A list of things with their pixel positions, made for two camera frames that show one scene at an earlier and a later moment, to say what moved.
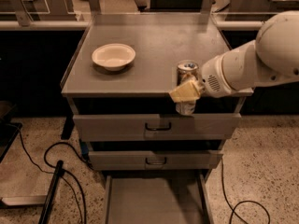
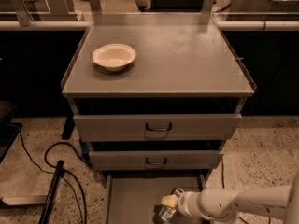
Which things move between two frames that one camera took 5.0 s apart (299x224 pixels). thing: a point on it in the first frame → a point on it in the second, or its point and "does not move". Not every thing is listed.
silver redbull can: x=188 y=87 → x=163 y=215
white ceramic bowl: x=113 y=56 does not move
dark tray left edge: x=7 y=133 does not move
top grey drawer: x=156 y=127 does not move
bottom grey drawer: x=159 y=199 does not move
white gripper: x=211 y=77 → x=186 y=201
